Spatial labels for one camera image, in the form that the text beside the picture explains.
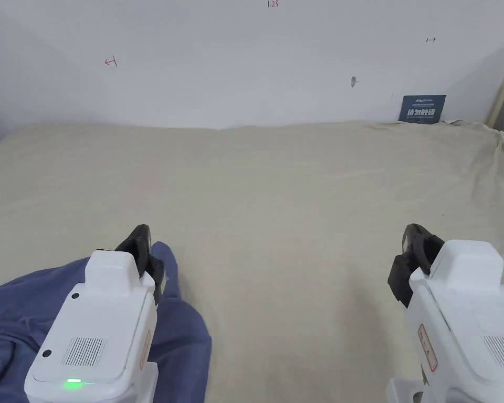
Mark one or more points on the bed with beige sheet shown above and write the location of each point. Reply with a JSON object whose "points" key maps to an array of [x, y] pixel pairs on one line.
{"points": [[277, 201]]}

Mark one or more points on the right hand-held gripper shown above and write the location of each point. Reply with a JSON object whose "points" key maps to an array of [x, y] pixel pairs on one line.
{"points": [[466, 327]]}

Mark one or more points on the blue garment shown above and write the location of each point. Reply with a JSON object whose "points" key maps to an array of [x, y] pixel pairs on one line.
{"points": [[180, 336]]}

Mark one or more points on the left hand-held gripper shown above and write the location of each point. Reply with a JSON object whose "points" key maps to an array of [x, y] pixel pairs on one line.
{"points": [[101, 319]]}

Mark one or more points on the dark blue sign card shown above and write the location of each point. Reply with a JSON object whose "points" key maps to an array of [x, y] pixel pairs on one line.
{"points": [[422, 109]]}

